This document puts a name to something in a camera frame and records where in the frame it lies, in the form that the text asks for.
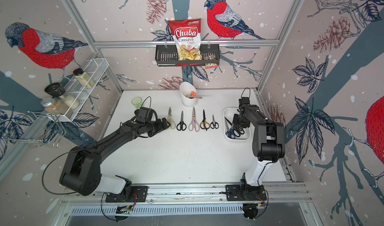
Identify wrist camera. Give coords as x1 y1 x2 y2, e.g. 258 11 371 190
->
135 106 158 124
239 97 250 107

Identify small black scissors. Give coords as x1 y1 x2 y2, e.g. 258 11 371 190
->
176 111 187 131

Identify large all-black scissors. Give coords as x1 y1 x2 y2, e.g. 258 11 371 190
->
225 118 245 138

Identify cream kitchen scissors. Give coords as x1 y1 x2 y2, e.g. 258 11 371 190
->
167 107 176 130

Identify white storage box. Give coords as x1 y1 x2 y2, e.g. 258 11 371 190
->
223 107 252 143

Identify white wire spice shelf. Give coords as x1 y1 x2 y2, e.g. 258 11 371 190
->
27 57 110 123

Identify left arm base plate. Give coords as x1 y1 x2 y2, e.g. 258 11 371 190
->
106 185 149 203

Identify black funnel jar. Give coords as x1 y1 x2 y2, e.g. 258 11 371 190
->
44 82 80 110

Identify black handled scissors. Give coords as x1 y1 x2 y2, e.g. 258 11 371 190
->
210 115 219 129

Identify spice jar black lid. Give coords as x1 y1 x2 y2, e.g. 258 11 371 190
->
73 68 95 89

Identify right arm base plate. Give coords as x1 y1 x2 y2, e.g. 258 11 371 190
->
222 185 268 202

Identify white utensil holder cup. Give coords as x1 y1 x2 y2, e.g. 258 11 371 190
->
179 82 197 107

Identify black wire wall basket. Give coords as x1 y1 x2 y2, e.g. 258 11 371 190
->
155 44 220 66

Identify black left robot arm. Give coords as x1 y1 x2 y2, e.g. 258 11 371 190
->
59 118 171 196

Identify small snack packet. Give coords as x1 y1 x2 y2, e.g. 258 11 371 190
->
203 54 218 69

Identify orange utensil in cup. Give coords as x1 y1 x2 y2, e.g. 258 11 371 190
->
186 91 202 99

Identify yellow black scissors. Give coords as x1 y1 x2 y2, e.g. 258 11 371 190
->
200 110 211 131

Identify red Chuba chips bag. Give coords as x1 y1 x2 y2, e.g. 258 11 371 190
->
169 19 203 60

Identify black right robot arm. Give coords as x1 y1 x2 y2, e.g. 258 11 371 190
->
238 104 286 193

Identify spice jar silver lid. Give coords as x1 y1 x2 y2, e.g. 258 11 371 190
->
41 98 69 115

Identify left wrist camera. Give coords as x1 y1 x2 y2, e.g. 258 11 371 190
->
135 106 158 124

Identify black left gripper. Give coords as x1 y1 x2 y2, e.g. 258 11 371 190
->
145 116 172 137

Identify blue handled scissors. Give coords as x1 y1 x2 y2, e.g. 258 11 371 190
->
226 128 236 139

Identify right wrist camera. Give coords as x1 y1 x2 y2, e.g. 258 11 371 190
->
239 97 250 107

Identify green plastic cup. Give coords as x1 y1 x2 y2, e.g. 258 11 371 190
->
131 96 143 109

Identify pink kitchen scissors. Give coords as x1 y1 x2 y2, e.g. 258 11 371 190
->
188 107 200 132

